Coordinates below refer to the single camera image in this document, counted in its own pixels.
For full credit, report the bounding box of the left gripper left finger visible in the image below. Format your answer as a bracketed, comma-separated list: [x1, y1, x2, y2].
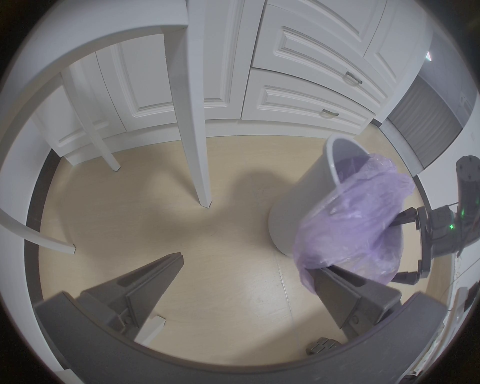
[78, 252, 184, 341]

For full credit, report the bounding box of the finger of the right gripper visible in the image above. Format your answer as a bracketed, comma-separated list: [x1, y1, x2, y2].
[395, 271, 420, 286]
[390, 208, 418, 227]

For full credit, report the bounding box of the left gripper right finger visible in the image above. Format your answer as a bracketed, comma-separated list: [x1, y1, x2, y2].
[311, 264, 403, 341]

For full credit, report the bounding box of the purple plastic bag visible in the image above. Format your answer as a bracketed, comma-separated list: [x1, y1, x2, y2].
[293, 153, 415, 295]

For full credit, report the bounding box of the white trash bin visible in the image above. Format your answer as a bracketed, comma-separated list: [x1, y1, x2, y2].
[268, 134, 404, 269]

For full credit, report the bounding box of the grey curtain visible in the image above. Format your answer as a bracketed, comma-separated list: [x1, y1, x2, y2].
[386, 77, 464, 169]

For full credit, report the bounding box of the white wardrobe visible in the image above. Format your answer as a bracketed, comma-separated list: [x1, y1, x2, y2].
[35, 0, 434, 166]

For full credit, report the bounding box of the white chair with grey cushions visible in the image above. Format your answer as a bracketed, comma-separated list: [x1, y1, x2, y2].
[0, 0, 213, 346]

